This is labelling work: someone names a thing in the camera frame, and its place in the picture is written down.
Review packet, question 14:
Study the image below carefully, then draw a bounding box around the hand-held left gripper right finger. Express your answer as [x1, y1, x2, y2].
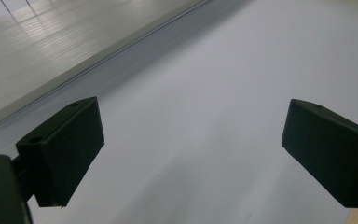
[281, 98, 358, 209]

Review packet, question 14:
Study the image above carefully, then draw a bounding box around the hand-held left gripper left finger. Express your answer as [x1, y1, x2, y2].
[15, 96, 105, 209]

